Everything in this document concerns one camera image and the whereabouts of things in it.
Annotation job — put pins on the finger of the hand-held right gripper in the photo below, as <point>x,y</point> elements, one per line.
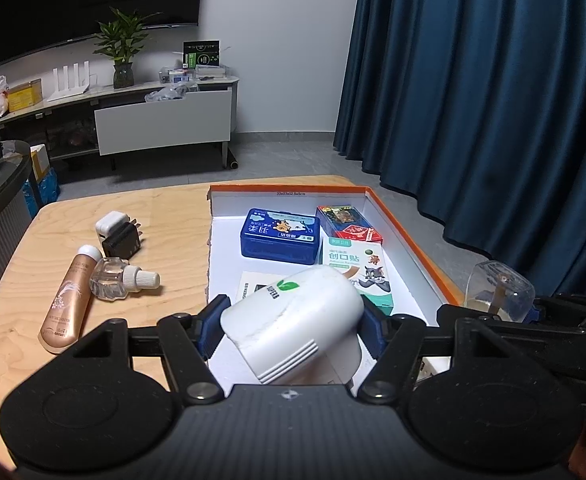
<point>563,305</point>
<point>450,316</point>

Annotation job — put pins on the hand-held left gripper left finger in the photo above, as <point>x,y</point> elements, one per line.
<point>213,317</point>

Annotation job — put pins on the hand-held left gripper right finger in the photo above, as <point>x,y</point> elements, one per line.
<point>373,327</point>

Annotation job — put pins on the white charger packaging box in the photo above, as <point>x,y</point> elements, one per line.
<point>253,285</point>

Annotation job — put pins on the orange-edged white cardboard box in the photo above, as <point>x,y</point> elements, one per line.
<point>223,260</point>

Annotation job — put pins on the clear plastic cup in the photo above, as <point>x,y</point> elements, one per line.
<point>503,285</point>

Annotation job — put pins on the teal bandage box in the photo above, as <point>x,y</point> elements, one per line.
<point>353,260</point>

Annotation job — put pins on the white plug-in device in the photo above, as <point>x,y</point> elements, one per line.
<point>293,320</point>

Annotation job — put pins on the black charger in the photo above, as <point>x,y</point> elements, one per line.
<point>120,245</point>

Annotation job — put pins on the red playing card box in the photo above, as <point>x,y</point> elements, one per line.
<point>353,227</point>

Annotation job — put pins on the blue tin box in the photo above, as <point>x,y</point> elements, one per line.
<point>278,237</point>

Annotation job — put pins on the clear bottle with white cap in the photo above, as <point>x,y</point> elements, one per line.
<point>110,280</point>

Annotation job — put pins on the small white charger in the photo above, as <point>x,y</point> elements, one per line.
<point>108,225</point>

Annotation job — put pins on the rose gold cosmetic tube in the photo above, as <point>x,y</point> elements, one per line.
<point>65,305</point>

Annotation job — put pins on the white cabinet front panel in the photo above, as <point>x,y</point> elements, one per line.
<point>163,120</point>

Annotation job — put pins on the blue package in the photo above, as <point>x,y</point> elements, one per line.
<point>43,190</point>

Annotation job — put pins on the crumpled clear plastic bag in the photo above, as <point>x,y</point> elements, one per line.
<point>170,94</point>

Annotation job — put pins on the blue curtain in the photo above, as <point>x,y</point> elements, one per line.
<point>473,85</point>

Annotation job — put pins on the small cardboard box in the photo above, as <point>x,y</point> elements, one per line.
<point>39,160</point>

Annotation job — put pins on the clear organizer with small items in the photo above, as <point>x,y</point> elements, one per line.
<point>193,75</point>

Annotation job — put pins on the potted plant in glass vase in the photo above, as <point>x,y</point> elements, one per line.
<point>123,75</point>

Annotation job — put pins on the green and black box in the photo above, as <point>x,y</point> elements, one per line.
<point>201,54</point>

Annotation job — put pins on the white router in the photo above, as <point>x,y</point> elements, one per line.
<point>70,92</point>

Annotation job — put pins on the television cabinet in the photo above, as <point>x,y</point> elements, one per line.
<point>38,110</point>

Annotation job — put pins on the yellow box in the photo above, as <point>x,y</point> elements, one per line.
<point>23,97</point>

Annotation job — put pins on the black curved television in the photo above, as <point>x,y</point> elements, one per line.
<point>73,0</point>

